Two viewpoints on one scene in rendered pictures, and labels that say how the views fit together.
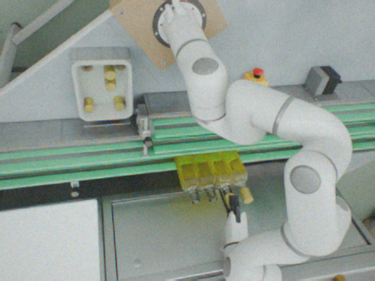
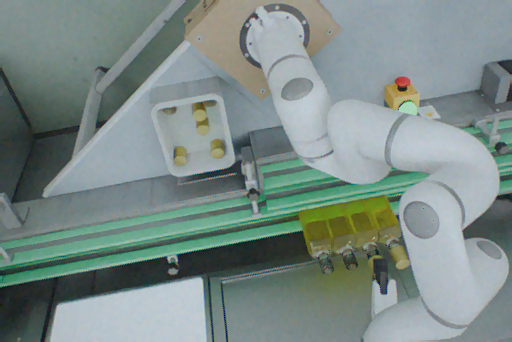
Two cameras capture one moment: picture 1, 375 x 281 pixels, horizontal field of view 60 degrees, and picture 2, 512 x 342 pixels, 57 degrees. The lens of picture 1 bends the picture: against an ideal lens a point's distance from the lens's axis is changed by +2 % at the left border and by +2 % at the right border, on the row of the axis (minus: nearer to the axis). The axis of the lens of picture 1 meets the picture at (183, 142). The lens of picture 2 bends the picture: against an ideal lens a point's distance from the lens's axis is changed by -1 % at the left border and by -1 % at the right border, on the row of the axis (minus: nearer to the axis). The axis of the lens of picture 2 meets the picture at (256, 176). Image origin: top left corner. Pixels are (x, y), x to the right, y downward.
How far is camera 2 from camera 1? 0.17 m
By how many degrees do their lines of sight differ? 13
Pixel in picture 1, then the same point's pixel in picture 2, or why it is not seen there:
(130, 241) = (246, 329)
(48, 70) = (128, 120)
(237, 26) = (360, 26)
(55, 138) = (144, 202)
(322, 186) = (442, 225)
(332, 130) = (463, 151)
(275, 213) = not seen: hidden behind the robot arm
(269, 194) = not seen: hidden behind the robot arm
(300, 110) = (414, 131)
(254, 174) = not seen: hidden behind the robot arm
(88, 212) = (192, 293)
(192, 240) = (330, 325)
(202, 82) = (294, 109)
